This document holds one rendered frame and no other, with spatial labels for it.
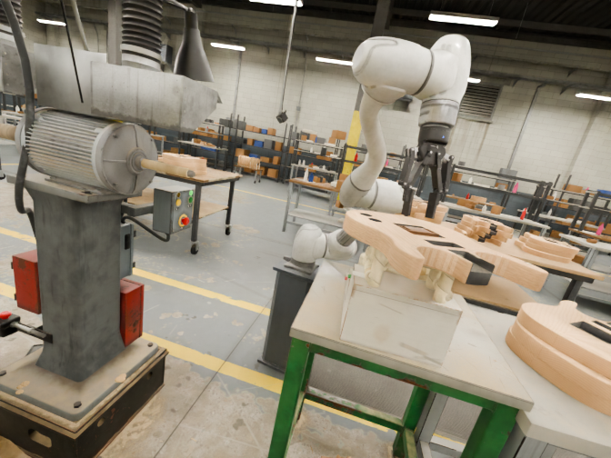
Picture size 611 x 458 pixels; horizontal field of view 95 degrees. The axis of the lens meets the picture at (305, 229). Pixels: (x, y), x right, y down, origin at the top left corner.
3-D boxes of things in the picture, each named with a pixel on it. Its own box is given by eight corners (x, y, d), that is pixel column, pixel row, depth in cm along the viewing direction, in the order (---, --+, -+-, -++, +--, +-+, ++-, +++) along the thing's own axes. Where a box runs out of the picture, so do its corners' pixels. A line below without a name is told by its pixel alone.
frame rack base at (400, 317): (338, 341, 76) (354, 284, 71) (341, 312, 90) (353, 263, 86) (442, 368, 73) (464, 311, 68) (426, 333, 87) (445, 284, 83)
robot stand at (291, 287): (275, 338, 213) (290, 253, 194) (308, 353, 205) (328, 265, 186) (256, 361, 188) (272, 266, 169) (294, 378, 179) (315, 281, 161)
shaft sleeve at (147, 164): (139, 163, 98) (145, 156, 100) (144, 169, 101) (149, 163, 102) (185, 174, 95) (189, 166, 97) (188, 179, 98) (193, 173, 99)
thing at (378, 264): (367, 285, 72) (376, 252, 70) (366, 280, 75) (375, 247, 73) (379, 288, 72) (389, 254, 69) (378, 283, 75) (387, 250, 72)
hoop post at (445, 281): (434, 302, 70) (445, 268, 67) (430, 296, 73) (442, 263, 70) (447, 305, 70) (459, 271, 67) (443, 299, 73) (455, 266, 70)
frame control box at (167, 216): (115, 237, 128) (115, 181, 121) (150, 227, 148) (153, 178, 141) (162, 251, 124) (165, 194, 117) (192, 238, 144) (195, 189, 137)
